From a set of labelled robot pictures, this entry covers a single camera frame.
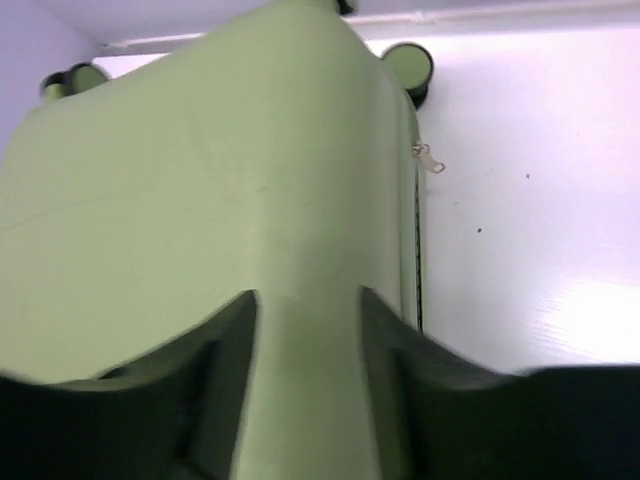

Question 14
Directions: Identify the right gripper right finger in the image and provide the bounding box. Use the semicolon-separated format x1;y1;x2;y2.
359;288;639;479

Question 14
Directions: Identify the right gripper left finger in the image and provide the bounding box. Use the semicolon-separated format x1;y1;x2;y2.
1;290;258;479

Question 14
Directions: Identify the green hard-shell suitcase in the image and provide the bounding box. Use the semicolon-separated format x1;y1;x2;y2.
1;1;442;479

